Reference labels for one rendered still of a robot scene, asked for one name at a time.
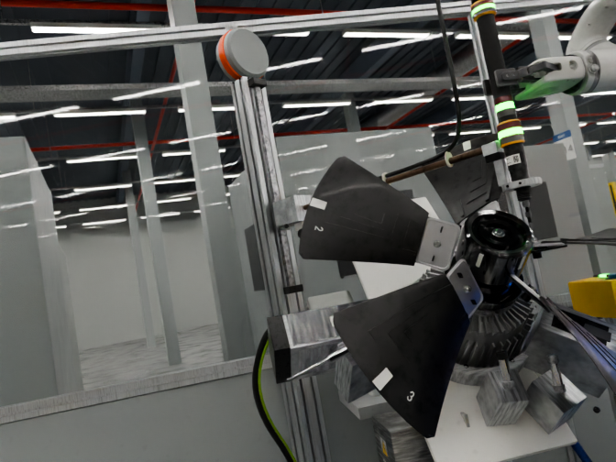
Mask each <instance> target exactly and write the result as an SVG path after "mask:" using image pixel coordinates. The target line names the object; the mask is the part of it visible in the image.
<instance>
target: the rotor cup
mask: <svg viewBox="0 0 616 462"><path fill-rule="evenodd" d="M495 228H498V229H501V230H503V231H504V233H505V235H504V236H503V237H496V236H494V235H493V234H492V230H493V229H495ZM533 247H534V233H533V231H532V229H531V228H530V227H529V226H528V225H527V224H526V223H525V222H524V221H523V220H522V219H521V218H519V217H517V216H516V215H514V214H510V213H507V212H503V211H500V210H481V211H477V212H475V213H474V214H471V215H470V216H469V217H468V218H467V220H466V221H465V223H464V224H463V228H462V231H461V235H460V238H459V240H458V244H457V247H456V251H455V252H454V255H453V258H452V261H451V265H450V268H449V269H451V268H452V267H453V266H454V264H455V263H456V262H457V261H458V260H459V259H460V258H461V257H462V258H463V259H464V260H465V261H466V262H467V264H468V266H469V268H470V270H471V272H472V274H473V276H474V278H475V280H476V282H477V284H478V286H479V288H480V290H481V292H482V294H483V301H482V303H481V304H480V306H479V307H478V308H479V309H484V310H499V309H503V308H506V307H508V306H510V305H512V304H513V303H515V302H516V301H517V300H518V298H519V297H520V294H521V292H522V290H521V289H520V288H519V287H518V286H517V285H516V284H515V283H514V282H513V281H512V280H511V279H510V278H509V277H508V275H509V274H510V275H515V276H516V277H518V278H519V279H520V280H521V281H523V275H522V272H523V268H524V266H525V264H526V262H527V259H528V258H529V256H530V253H531V251H532V249H533ZM479 253H480V254H482V255H483V258H482V260H481V263H480V266H479V267H477V266H476V263H477V260H478V257H479ZM525 256H526V258H525V260H524V263H523V264H522V267H521V268H520V269H518V268H519V266H520V264H521V262H522V259H523V257H525Z"/></svg>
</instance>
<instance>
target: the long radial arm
mask: <svg viewBox="0 0 616 462"><path fill-rule="evenodd" d="M368 300H371V299H367V300H363V301H358V302H349V303H344V304H339V305H335V306H329V307H325V308H320V309H315V310H310V311H305V312H300V313H291V314H286V315H284V316H282V317H283V321H284V324H285V328H286V332H287V336H288V339H289V343H290V347H291V376H294V375H296V374H298V373H300V372H302V371H304V370H306V369H308V368H310V367H311V366H312V365H314V364H316V363H318V362H320V361H322V360H324V359H326V356H327V355H329V354H331V353H333V352H335V351H337V345H339V344H341V343H343V341H342V339H341V337H340V336H339V334H338V332H337V331H336V328H335V326H334V324H333V318H334V313H336V312H339V311H341V310H344V309H346V308H349V307H351V306H354V305H357V304H359V303H363V302H366V301H368ZM334 371H336V361H335V362H333V363H331V364H329V363H328V362H327V363H325V364H323V365H322V366H320V367H318V368H315V369H311V370H309V371H307V372H305V373H303V374H302V375H300V376H298V377H296V378H294V379H292V380H299V379H303V378H308V377H312V376H316V375H321V374H325V373H330V372H334Z"/></svg>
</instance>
